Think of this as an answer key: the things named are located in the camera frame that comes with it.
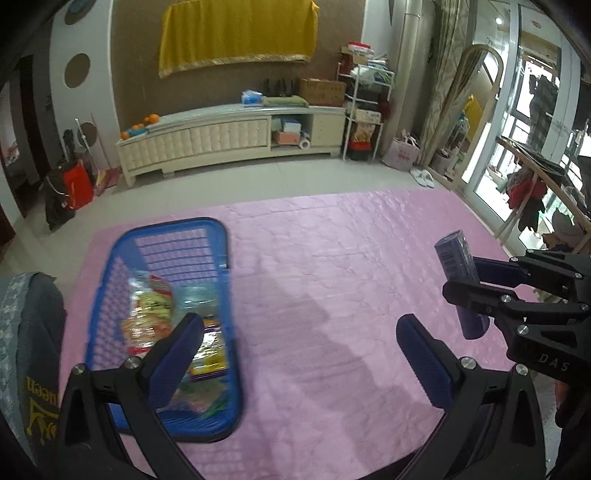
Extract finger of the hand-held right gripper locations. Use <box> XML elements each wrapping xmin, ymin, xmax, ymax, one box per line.
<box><xmin>475</xmin><ymin>251</ymin><xmax>591</xmax><ymax>296</ymax></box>
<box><xmin>443</xmin><ymin>282</ymin><xmax>587</xmax><ymax>342</ymax></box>

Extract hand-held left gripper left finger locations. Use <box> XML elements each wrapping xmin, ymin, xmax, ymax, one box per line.
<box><xmin>55</xmin><ymin>313</ymin><xmax>206</xmax><ymax>480</ymax></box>

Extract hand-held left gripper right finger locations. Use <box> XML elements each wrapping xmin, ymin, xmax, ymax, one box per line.
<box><xmin>396</xmin><ymin>314</ymin><xmax>561</xmax><ymax>480</ymax></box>

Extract blue gum pack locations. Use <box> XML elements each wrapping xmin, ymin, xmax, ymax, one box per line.
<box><xmin>434</xmin><ymin>229</ymin><xmax>490</xmax><ymax>341</ymax></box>

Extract pale green snack packet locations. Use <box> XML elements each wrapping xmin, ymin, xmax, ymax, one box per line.
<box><xmin>157</xmin><ymin>381</ymin><xmax>230</xmax><ymax>418</ymax></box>

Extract large red yellow snack packet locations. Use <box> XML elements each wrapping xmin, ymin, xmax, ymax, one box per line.
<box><xmin>121</xmin><ymin>272</ymin><xmax>176</xmax><ymax>354</ymax></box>

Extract blue plastic basket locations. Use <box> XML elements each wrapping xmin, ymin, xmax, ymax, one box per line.
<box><xmin>85</xmin><ymin>217</ymin><xmax>244</xmax><ymax>444</ymax></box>

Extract red garment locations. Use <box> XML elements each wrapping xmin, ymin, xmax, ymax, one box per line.
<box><xmin>508</xmin><ymin>166</ymin><xmax>548</xmax><ymax>232</ymax></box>

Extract wooden drying rack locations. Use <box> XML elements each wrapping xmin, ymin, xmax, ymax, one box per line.
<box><xmin>496</xmin><ymin>136</ymin><xmax>591</xmax><ymax>254</ymax></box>

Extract pink quilted blanket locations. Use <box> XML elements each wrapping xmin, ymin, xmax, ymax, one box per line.
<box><xmin>58</xmin><ymin>188</ymin><xmax>546</xmax><ymax>480</ymax></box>

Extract pink bag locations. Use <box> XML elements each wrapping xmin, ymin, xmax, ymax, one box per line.
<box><xmin>382</xmin><ymin>131</ymin><xmax>422</xmax><ymax>172</ymax></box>

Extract arched standing mirror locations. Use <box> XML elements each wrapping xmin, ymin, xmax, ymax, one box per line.
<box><xmin>431</xmin><ymin>44</ymin><xmax>504</xmax><ymax>185</ymax></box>

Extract pink flat carton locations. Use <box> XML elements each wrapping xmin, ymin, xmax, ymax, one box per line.
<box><xmin>95</xmin><ymin>168</ymin><xmax>123</xmax><ymax>197</ymax></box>

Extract black bag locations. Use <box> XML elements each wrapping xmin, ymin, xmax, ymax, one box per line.
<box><xmin>45</xmin><ymin>168</ymin><xmax>77</xmax><ymax>232</ymax></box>

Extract red bag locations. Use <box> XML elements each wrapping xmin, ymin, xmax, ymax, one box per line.
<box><xmin>63</xmin><ymin>161</ymin><xmax>94</xmax><ymax>210</ymax></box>

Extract glass sliding door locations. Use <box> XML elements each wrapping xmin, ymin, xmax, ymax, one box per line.
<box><xmin>462</xmin><ymin>0</ymin><xmax>583</xmax><ymax>232</ymax></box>

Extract patterned curtain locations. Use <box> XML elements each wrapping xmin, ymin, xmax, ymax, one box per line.
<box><xmin>422</xmin><ymin>0</ymin><xmax>472</xmax><ymax>153</ymax></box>

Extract cream tv cabinet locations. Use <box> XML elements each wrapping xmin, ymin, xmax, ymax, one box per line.
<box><xmin>115</xmin><ymin>104</ymin><xmax>347</xmax><ymax>188</ymax></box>

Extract white metal rack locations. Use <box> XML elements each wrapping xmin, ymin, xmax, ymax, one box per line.
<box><xmin>336</xmin><ymin>60</ymin><xmax>395</xmax><ymax>162</ymax></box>

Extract brown cardboard box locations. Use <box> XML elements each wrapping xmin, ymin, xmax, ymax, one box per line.
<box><xmin>299</xmin><ymin>78</ymin><xmax>347</xmax><ymax>107</ymax></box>

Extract green folded cloth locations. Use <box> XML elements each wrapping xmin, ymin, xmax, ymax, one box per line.
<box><xmin>262</xmin><ymin>95</ymin><xmax>309</xmax><ymax>109</ymax></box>

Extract yellow wall cloth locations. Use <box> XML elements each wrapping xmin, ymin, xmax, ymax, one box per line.
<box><xmin>158</xmin><ymin>0</ymin><xmax>321</xmax><ymax>79</ymax></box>

